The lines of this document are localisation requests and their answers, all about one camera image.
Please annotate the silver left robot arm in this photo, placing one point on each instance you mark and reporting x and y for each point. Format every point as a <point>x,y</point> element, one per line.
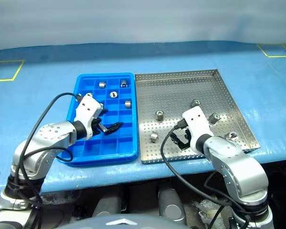
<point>50,133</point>

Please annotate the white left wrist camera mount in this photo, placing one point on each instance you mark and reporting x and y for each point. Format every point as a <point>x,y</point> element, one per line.
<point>87,112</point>

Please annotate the metal nut in blue tray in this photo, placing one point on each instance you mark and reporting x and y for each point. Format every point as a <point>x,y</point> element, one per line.
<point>101,84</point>
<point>113,94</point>
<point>124,83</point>
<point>128,103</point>

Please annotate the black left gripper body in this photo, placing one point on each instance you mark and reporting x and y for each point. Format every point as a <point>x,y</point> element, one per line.
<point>97,125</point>

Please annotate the grey robot torso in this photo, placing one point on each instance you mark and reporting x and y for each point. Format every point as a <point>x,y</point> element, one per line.
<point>124,221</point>

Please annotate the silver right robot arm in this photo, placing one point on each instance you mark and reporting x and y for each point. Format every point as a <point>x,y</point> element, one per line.
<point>231,153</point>

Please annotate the metal nut on metal tray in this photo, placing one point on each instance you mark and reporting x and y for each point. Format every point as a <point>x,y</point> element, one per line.
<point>159,115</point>
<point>214,118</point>
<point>154,137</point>

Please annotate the perforated metal tray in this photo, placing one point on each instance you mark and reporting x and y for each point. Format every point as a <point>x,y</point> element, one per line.
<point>181,95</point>

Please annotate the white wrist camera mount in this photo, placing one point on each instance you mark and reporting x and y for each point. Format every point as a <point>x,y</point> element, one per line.
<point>197,121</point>
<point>87,112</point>

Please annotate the yellow tape square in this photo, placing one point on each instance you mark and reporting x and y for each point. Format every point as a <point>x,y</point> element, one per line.
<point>16,71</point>
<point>264,51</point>

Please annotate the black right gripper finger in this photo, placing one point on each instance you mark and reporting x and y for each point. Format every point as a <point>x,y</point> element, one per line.
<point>187,134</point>
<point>176,140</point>

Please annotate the blue compartment tray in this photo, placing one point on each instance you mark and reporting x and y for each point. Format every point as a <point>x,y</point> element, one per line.
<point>114,145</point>

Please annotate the dark grey rounded shape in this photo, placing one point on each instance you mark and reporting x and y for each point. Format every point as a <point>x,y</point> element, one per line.
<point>107,205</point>
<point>171,205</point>

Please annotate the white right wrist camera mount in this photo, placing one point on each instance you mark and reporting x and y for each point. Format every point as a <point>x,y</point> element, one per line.
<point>197,121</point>

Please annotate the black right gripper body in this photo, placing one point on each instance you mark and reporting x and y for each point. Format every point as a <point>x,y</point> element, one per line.
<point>186,144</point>

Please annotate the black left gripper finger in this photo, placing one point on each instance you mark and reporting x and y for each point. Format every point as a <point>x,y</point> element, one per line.
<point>113,128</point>
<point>104,111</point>

